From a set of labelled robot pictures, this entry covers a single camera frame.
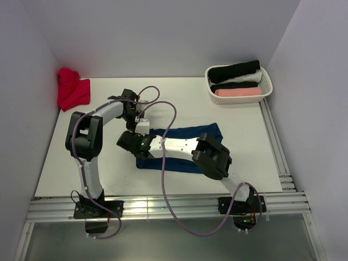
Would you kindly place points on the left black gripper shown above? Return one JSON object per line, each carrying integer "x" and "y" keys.
{"x": 129, "y": 126}

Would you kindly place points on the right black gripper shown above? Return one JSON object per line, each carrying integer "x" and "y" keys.
{"x": 136, "y": 134}

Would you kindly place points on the blue Mickey Mouse t-shirt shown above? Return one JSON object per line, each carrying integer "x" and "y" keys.
{"x": 181, "y": 165}

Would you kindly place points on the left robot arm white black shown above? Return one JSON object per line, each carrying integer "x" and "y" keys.
{"x": 84, "y": 140}

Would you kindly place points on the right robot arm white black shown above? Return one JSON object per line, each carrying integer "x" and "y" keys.
{"x": 208, "y": 154}

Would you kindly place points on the red t-shirt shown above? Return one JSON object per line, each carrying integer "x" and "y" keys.
{"x": 72, "y": 90}

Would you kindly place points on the lower black rolled shirt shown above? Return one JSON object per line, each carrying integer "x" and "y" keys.
{"x": 233, "y": 85}

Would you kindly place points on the black rolled shirt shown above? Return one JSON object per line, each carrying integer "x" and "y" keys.
{"x": 220, "y": 74}
{"x": 233, "y": 85}

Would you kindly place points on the top black rolled shirt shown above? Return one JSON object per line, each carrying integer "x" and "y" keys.
{"x": 220, "y": 74}

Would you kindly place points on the white plastic basket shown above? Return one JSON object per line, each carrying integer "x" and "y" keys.
{"x": 265, "y": 85}

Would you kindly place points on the pink rolled shirt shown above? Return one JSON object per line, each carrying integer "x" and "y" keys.
{"x": 238, "y": 92}

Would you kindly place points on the white rolled shirt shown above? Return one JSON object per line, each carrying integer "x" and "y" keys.
{"x": 255, "y": 77}

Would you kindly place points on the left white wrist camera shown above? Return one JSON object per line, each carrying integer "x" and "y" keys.
{"x": 141, "y": 105}

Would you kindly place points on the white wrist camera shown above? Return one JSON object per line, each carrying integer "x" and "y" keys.
{"x": 141, "y": 105}
{"x": 142, "y": 126}

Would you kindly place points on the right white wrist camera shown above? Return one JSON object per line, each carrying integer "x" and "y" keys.
{"x": 142, "y": 126}

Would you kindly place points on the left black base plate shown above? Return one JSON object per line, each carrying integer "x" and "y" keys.
{"x": 114, "y": 208}

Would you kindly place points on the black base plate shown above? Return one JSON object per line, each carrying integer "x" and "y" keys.
{"x": 114, "y": 208}
{"x": 241, "y": 208}

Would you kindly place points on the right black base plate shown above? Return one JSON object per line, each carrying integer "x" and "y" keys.
{"x": 241, "y": 208}

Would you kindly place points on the aluminium rail frame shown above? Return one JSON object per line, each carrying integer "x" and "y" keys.
{"x": 289, "y": 201}

